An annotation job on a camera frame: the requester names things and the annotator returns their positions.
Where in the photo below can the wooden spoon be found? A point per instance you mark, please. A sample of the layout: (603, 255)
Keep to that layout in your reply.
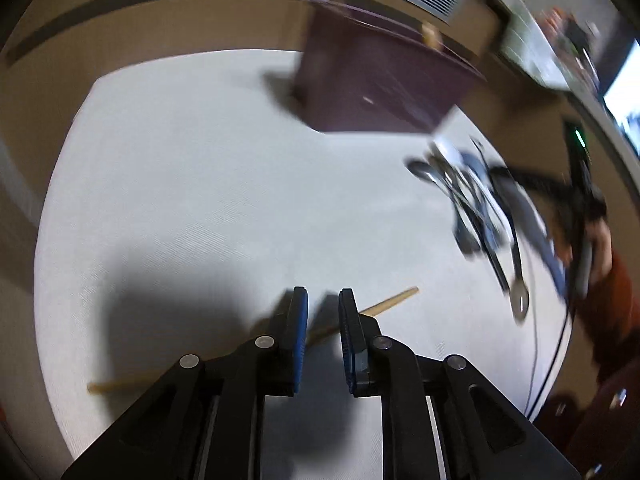
(431, 36)

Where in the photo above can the green checked towel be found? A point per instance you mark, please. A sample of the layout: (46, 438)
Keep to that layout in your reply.
(526, 47)

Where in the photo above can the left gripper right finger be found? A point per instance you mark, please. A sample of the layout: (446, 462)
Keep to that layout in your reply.
(377, 365)

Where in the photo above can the person right hand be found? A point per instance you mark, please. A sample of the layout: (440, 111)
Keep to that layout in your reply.
(599, 235)

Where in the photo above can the white tablecloth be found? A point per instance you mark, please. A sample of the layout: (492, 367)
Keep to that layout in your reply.
(189, 200)

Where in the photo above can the purple utensil caddy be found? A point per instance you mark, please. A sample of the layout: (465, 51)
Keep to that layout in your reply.
(362, 72)

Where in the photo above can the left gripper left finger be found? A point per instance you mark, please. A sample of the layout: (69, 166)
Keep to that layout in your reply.
(270, 364)

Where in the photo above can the red sleeved forearm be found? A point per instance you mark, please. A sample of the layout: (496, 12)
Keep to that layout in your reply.
(605, 444)

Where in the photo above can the metal spoon black handle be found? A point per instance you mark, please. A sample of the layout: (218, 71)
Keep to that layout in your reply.
(518, 291)

